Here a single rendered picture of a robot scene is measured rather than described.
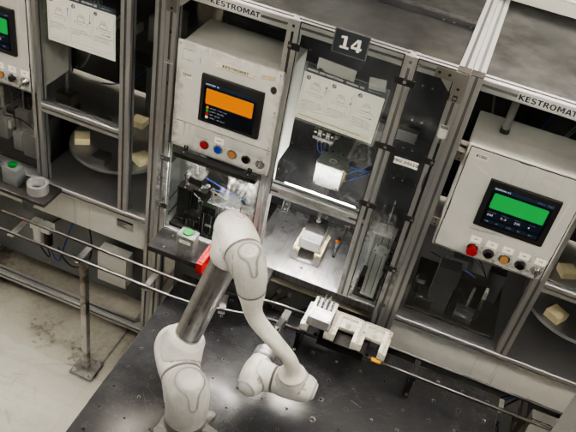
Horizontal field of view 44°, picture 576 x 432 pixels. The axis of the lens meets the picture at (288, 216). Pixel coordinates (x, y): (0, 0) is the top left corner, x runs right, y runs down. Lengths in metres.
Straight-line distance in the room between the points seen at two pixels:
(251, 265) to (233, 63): 0.78
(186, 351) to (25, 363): 1.38
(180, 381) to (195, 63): 1.15
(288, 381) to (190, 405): 0.36
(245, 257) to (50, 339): 1.94
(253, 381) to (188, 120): 1.03
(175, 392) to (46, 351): 1.44
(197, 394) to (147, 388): 0.36
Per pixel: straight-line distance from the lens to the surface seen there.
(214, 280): 2.50
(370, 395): 3.06
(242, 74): 2.66
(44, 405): 3.75
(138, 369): 2.99
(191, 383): 2.62
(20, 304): 4.18
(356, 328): 3.02
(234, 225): 2.39
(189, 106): 2.82
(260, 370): 2.70
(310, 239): 3.12
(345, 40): 2.47
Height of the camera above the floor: 3.04
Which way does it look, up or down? 39 degrees down
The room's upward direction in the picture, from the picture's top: 12 degrees clockwise
